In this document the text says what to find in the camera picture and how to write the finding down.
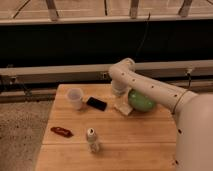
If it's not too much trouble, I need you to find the black rectangular eraser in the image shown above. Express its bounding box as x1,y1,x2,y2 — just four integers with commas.
86,97,107,111

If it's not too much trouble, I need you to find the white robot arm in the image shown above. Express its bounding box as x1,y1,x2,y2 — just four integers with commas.
108,58,213,171

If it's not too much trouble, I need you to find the white plastic cup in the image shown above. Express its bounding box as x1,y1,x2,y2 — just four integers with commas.
67,88,83,110

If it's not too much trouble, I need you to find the green bowl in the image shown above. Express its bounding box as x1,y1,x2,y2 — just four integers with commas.
128,89,156,112

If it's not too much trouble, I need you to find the small clear bottle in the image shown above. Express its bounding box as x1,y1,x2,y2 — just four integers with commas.
86,128,100,153

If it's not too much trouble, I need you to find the black hanging cable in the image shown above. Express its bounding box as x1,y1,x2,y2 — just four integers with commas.
133,12,152,63

